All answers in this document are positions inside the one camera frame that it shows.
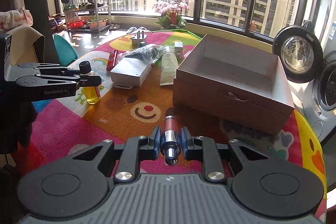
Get grey washing machine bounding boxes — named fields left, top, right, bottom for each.
left=301, top=21, right=336, bottom=146

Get washing machine round door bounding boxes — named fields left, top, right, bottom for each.
left=272, top=25, right=323, bottom=84

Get pink flower pot plant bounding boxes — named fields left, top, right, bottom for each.
left=153, top=1, right=189, bottom=30

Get red basin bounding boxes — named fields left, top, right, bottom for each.
left=67, top=19, right=85, bottom=30

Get clear plastic bag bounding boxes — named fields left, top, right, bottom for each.
left=122, top=44, right=165, bottom=64

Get colourful cartoon play mat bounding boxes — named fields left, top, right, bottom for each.
left=11, top=29, right=328, bottom=223

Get metal storage shelf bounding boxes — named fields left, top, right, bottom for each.
left=60, top=0, right=112, bottom=33

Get white cable box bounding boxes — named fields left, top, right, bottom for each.
left=110, top=57, right=151, bottom=89

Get white square charger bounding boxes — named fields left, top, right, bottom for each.
left=174, top=41, right=183, bottom=59

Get white cream tube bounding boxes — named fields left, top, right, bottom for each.
left=159, top=52, right=178, bottom=86

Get pink cardboard box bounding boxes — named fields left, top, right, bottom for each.
left=173, top=34, right=294, bottom=135

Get grey slippers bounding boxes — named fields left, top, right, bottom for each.
left=126, top=26, right=150, bottom=35

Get teal chair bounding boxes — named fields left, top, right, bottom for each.
left=53, top=34, right=78, bottom=67

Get white power plug adapter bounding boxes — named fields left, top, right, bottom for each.
left=131, top=30, right=147, bottom=46

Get red lipstick tube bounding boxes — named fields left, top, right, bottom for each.
left=160, top=115, right=182, bottom=165

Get yellow oil bottle black cap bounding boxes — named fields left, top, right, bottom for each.
left=79, top=61, right=101, bottom=105

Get red lighter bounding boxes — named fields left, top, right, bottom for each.
left=106, top=50, right=118, bottom=72

